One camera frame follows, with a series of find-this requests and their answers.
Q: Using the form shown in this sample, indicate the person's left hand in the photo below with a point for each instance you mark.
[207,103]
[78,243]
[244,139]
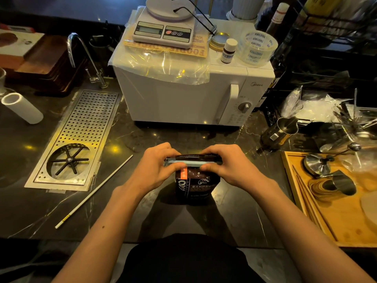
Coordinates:
[153,170]

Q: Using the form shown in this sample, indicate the person's right hand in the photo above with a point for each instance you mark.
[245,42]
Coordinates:
[241,170]

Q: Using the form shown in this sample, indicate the light blue sealing clip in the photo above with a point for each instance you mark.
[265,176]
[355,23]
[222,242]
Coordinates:
[191,163]

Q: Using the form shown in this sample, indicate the dark brown coffee bag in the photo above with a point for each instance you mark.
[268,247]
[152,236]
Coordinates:
[194,182]

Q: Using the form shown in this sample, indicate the person's left forearm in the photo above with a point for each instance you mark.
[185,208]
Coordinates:
[103,241]

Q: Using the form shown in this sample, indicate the person's right forearm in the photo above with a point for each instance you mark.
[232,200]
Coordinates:
[306,238]

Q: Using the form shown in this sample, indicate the black marble countertop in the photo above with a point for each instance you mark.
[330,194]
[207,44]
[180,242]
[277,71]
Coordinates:
[132,129]

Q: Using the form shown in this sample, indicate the crumpled white plastic bag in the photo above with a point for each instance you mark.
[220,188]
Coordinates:
[313,109]

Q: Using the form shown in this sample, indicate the clear plastic bag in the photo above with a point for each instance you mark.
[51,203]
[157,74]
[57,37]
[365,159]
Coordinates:
[365,163]

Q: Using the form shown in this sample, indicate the steel milk pitcher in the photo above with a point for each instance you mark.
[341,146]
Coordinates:
[278,134]

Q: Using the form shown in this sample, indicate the long thin white stick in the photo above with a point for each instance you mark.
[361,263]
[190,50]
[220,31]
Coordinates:
[94,191]

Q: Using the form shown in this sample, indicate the white microwave oven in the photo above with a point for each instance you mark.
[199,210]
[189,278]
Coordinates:
[182,106]

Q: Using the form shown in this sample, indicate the stack of brown coasters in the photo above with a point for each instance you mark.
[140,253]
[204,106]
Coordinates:
[315,188]

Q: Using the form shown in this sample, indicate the thin dark wooden stick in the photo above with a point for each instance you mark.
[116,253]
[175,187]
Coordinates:
[315,203]

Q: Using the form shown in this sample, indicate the perforated steel drain tray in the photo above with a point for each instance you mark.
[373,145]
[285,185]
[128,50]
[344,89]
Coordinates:
[88,119]

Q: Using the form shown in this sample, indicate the flat steel scoop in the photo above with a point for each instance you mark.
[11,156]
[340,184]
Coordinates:
[331,147]

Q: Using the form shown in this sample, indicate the chrome curved faucet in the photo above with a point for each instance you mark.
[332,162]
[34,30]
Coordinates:
[103,83]

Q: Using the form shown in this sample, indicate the small steel measuring cup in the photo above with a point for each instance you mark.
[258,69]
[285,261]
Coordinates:
[342,183]

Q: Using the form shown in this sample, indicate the clear plastic sheet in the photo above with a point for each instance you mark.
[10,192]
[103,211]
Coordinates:
[162,69]

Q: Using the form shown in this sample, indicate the long steel bar spoon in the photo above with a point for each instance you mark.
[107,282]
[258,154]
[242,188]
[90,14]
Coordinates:
[354,146]

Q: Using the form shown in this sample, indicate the clear printed tape roll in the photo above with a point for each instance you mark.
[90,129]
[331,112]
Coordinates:
[256,55]

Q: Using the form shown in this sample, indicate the light wooden tray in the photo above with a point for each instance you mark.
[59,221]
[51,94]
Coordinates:
[347,221]

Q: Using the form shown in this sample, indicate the small white-capped bottle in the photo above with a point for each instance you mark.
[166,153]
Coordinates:
[229,52]

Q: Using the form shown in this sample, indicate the bunch of steel bar tools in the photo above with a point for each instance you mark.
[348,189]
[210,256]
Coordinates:
[350,119]

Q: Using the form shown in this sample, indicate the clear utensil container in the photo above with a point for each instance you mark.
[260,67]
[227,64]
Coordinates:
[363,134]

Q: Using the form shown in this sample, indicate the yellow printed paper card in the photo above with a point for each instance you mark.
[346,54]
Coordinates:
[200,47]

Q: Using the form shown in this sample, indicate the black cup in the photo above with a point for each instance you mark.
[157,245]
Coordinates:
[100,50]

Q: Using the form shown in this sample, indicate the gold round tin lid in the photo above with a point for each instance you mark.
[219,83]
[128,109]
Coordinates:
[219,39]

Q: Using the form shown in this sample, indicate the beige round paper disc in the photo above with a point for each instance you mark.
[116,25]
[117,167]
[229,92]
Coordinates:
[370,206]

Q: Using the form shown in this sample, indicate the white digital kitchen scale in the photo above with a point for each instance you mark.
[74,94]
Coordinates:
[162,32]

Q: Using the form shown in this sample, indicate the white paper roll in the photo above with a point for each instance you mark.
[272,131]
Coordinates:
[23,109]

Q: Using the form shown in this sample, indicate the black thin-framed eyeglasses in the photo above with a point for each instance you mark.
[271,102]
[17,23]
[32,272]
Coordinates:
[214,28]

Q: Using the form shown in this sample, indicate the stack of dark wooden trays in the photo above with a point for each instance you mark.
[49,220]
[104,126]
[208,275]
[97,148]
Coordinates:
[47,63]

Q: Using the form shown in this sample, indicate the dark bottle with white cap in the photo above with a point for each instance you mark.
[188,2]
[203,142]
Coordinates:
[279,11]

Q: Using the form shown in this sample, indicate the white ribbed cup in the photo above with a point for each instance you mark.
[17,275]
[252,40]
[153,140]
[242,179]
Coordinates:
[247,5]

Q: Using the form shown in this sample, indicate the clear glass cup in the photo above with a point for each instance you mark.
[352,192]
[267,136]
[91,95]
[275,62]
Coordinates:
[2,82]

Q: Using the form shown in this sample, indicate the white printed flat box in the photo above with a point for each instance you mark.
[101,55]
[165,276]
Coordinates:
[20,44]

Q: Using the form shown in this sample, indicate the yellow plastic bottle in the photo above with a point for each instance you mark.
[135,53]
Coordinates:
[322,4]

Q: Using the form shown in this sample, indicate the red flat box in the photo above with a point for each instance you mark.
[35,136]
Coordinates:
[16,27]

